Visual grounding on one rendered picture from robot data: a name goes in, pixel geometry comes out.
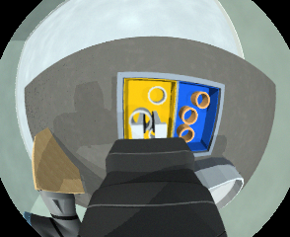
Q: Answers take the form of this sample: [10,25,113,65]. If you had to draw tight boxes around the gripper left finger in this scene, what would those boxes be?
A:
[131,113,146,139]

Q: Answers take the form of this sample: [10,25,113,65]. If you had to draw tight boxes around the bronze bushing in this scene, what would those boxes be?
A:
[190,91,210,109]
[179,106,197,124]
[177,123,194,142]

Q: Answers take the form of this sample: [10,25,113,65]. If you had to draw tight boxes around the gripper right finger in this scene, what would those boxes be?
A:
[152,111,167,138]

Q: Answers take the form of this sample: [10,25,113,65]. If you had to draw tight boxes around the grey metal sleeve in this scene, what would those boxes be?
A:
[148,125,155,138]
[148,86,167,105]
[129,107,152,131]

